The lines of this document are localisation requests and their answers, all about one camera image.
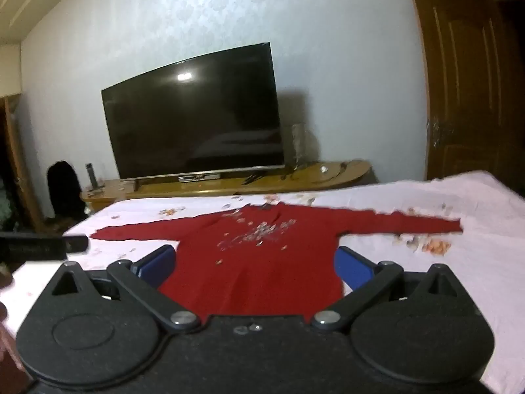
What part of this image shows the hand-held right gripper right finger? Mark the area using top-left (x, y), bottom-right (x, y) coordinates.
top-left (310, 246), bottom-right (485, 334)

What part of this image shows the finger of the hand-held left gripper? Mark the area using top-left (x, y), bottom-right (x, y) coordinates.
top-left (62, 234), bottom-right (89, 254)

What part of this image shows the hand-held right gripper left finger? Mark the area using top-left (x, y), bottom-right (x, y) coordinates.
top-left (39, 245), bottom-right (202, 334)

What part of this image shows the red sweater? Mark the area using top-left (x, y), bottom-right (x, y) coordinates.
top-left (89, 202), bottom-right (464, 323)

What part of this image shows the black chair back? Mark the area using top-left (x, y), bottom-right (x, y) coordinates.
top-left (46, 161), bottom-right (81, 219)

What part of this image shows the wooden wardrobe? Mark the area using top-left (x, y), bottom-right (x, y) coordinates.
top-left (0, 94), bottom-right (44, 230)

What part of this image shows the wooden television stand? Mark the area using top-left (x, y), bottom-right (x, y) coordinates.
top-left (80, 159), bottom-right (372, 214)

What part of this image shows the floral bed sheet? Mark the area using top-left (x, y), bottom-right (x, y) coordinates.
top-left (0, 171), bottom-right (525, 394)

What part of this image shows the clear plastic vase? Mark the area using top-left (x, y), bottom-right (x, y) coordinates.
top-left (290, 123), bottom-right (306, 163)

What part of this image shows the black flat-screen television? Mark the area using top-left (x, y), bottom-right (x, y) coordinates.
top-left (101, 42), bottom-right (286, 191)

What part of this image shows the brown wooden door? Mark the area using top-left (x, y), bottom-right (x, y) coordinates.
top-left (408, 0), bottom-right (525, 195)

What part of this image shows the black cable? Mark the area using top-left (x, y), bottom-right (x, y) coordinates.
top-left (281, 163), bottom-right (313, 180)

